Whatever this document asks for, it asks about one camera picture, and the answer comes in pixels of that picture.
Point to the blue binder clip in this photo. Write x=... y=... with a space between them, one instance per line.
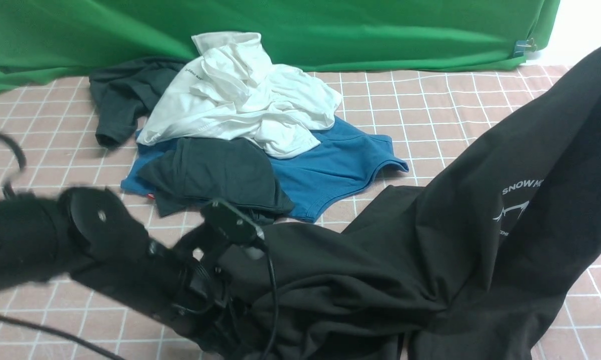
x=523 y=47

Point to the dark teal shirt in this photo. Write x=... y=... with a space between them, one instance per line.
x=183 y=172

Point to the white shirt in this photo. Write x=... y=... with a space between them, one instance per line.
x=233 y=90

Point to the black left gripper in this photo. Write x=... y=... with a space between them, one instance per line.
x=192 y=297

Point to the dark gray long-sleeve shirt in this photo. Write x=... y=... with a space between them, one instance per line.
x=475 y=265

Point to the blue shirt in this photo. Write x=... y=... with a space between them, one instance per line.
x=345 y=163

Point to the green backdrop cloth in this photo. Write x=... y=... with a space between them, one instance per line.
x=42 y=40

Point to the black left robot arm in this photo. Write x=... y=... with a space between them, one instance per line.
x=88 y=234

